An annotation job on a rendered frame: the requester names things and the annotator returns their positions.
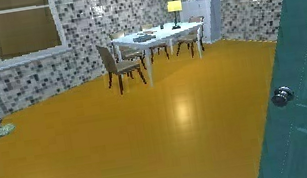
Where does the brown dining chair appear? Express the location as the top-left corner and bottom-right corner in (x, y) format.
(94, 37), (149, 99)
(139, 21), (172, 66)
(171, 15), (210, 61)
(108, 27), (149, 76)

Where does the grey flat dish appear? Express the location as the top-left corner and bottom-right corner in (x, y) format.
(131, 32), (157, 44)

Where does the yellow shade table lamp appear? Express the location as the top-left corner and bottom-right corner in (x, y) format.
(166, 0), (186, 31)

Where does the white dining table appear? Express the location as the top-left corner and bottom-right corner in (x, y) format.
(109, 17), (213, 93)

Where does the dark metal door knob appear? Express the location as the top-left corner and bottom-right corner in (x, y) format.
(269, 84), (296, 109)

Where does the white cupboard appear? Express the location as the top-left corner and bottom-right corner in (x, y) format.
(177, 0), (228, 49)

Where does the white framed window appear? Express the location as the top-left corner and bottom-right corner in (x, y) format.
(0, 0), (74, 71)

